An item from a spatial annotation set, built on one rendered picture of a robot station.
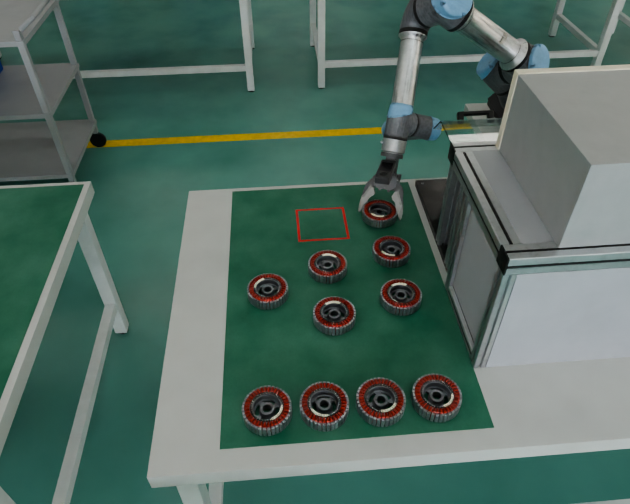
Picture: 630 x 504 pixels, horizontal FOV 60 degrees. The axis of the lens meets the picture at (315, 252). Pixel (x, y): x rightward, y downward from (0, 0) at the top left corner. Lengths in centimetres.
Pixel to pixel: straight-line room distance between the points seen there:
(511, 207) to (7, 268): 140
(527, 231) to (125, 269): 205
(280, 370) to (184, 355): 25
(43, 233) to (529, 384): 148
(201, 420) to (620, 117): 110
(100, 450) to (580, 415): 161
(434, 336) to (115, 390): 138
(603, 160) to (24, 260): 154
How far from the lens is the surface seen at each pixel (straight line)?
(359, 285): 155
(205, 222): 179
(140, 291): 269
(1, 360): 160
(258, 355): 140
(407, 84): 193
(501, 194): 132
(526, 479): 218
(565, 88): 136
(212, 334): 146
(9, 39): 299
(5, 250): 191
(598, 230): 122
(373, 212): 178
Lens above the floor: 187
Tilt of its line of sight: 43 degrees down
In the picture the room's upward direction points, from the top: 1 degrees counter-clockwise
